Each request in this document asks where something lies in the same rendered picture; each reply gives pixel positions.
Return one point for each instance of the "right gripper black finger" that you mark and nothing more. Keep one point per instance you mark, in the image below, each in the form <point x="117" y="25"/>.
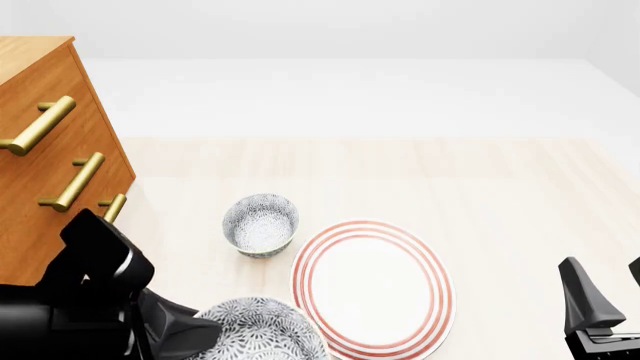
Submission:
<point x="636" y="270"/>
<point x="585" y="303"/>

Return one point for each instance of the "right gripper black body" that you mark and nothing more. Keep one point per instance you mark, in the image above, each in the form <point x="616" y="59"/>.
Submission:
<point x="605" y="347"/>

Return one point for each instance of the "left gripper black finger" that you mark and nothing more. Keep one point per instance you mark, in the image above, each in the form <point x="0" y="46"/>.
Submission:
<point x="172" y="330"/>

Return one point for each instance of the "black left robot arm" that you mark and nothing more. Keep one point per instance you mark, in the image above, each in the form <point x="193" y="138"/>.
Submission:
<point x="95" y="258"/>

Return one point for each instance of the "large patterned black-white bowl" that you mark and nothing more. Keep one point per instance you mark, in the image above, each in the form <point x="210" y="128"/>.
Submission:
<point x="265" y="330"/>

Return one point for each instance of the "small patterned black-white bowl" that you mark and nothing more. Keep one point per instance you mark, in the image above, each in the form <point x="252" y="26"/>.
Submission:
<point x="260" y="228"/>

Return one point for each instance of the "white plate with red rings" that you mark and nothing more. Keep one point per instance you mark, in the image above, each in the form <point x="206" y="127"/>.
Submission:
<point x="372" y="288"/>

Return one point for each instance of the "wooden cabinet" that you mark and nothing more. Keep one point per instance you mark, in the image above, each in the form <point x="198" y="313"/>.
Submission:
<point x="45" y="86"/>

